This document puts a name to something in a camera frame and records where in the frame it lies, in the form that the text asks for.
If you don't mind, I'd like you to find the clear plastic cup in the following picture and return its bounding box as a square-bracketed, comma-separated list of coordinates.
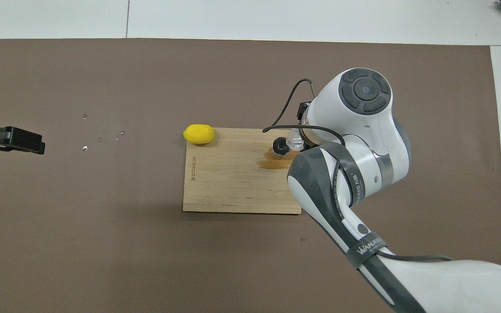
[286, 128, 306, 153]

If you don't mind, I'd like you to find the steel double jigger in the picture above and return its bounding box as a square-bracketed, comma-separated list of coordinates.
[272, 137, 293, 158]

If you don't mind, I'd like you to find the wooden cutting board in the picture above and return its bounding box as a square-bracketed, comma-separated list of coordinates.
[183, 128, 303, 215]

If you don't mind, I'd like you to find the yellow lemon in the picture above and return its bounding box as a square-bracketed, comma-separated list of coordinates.
[183, 124, 215, 145]

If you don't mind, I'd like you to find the brown table mat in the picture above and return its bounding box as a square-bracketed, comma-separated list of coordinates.
[0, 38, 501, 313]

